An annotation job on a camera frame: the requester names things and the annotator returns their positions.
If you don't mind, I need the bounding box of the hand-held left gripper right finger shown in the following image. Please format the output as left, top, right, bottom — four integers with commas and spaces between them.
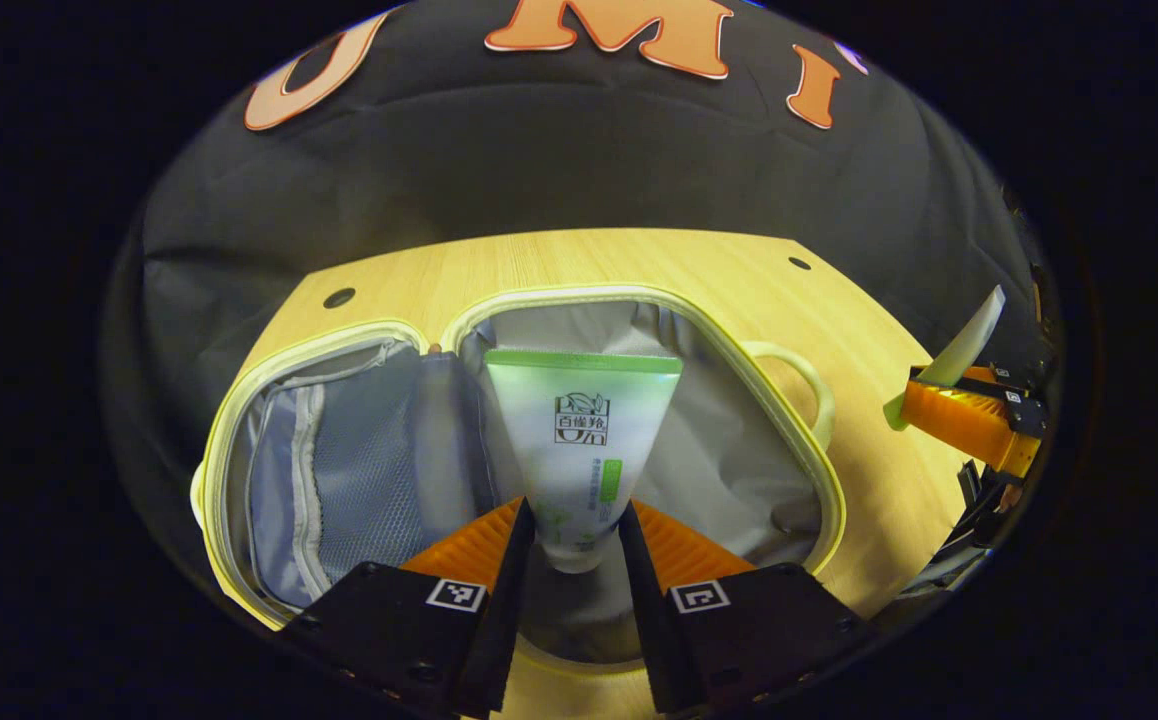
617, 497, 880, 716

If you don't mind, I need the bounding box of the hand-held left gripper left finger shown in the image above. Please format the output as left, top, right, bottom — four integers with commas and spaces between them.
279, 497, 537, 719

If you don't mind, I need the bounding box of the small white green-capped tube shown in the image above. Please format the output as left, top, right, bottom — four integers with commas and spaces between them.
883, 285, 1007, 433

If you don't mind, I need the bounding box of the large white green cream tube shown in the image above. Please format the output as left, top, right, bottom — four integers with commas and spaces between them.
484, 349, 684, 575

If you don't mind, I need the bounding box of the cream yellow suitcase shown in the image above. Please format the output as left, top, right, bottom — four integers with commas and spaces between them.
189, 285, 847, 673

